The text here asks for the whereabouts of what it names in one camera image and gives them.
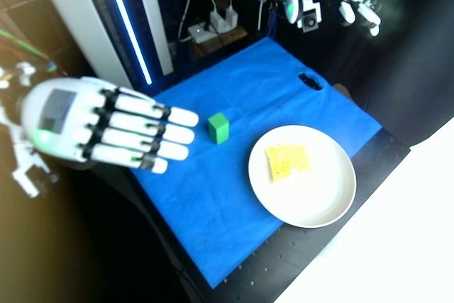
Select green cube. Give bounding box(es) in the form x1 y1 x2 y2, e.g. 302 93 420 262
207 111 231 145

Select bag of yellow beads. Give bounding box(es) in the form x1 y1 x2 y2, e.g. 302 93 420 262
264 143 311 184

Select white round plate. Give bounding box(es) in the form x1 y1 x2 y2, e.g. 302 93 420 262
248 124 357 228

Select white column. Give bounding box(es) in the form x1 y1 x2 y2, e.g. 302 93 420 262
30 0 175 88

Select blue light strip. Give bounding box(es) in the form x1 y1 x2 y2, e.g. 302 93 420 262
102 0 153 86

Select white power strip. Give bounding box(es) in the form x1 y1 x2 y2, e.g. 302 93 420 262
209 4 239 33

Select white power adapter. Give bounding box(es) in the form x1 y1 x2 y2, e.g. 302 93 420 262
187 22 218 43

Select blue cloth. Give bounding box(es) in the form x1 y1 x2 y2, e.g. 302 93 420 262
130 35 383 290

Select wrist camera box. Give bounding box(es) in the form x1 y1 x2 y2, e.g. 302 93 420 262
297 0 323 34

